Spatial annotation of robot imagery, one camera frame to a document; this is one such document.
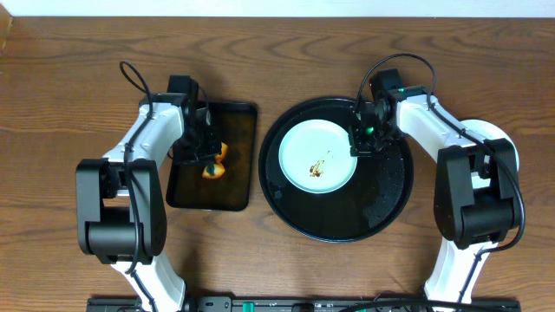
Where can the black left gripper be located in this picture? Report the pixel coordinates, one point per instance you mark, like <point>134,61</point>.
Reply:
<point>196,157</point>

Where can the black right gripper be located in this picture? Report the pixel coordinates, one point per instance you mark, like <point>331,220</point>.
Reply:
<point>357,147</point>

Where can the green and yellow sponge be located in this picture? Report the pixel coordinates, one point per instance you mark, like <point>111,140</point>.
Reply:
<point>216,170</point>

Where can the mint green plate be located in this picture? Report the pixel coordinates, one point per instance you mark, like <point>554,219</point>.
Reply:
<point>490,131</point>
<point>314,156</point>

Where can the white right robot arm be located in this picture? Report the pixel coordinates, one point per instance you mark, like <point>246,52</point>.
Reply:
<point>477,199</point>

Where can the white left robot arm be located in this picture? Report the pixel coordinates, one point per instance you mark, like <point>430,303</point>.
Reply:
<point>121,215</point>

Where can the black rectangular water tray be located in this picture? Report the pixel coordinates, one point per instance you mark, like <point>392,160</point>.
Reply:
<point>236,124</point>

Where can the black round serving tray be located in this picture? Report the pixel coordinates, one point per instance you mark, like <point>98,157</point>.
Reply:
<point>370,201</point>

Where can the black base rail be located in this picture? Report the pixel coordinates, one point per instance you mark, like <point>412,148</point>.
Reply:
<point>227,304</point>

